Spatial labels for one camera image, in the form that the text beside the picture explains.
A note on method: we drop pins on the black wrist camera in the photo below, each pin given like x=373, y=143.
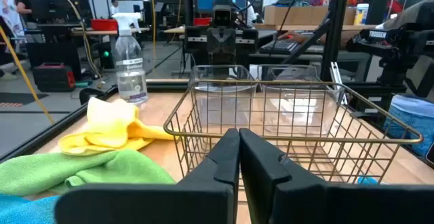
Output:
x=222, y=13

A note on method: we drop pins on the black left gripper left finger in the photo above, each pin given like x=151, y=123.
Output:
x=190, y=200

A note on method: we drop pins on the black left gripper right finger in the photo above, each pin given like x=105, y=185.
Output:
x=305, y=203

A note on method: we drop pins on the yellow microfiber towel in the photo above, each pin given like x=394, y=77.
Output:
x=108, y=125

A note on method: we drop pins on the white container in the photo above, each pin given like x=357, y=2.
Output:
x=361, y=13

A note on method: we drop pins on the black keyboard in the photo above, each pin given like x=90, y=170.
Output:
x=285, y=45

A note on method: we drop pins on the cardboard box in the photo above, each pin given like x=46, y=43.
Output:
x=305, y=15

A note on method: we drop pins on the red plastic bin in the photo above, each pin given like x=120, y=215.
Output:
x=202, y=21
x=103, y=24

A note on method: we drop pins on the person's hand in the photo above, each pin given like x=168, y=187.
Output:
x=293, y=36

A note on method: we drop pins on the blue microfiber towel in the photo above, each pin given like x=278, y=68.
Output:
x=366, y=181
x=20, y=212

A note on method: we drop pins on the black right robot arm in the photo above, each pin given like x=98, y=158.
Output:
x=195, y=40

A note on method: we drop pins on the green microfiber towel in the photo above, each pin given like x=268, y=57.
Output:
x=40, y=171

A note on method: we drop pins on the light blue wrapped bundle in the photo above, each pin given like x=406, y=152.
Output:
x=410, y=122

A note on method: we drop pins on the black and red case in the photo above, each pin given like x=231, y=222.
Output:
x=52, y=78

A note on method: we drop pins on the aluminium frame bracket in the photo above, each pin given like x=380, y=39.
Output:
x=339, y=81

